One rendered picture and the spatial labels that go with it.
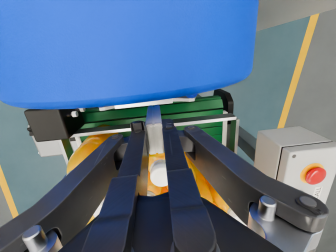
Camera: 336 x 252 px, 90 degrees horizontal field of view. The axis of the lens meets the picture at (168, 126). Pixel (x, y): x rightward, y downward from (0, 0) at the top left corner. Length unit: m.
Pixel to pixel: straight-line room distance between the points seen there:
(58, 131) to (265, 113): 1.55
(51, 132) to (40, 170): 1.51
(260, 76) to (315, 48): 0.45
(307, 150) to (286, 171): 0.05
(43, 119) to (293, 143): 0.48
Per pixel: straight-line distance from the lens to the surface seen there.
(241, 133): 0.60
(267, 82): 1.62
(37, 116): 0.42
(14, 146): 1.90
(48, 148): 0.63
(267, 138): 0.40
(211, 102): 0.48
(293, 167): 0.38
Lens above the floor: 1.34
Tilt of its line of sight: 68 degrees down
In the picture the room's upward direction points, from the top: 168 degrees clockwise
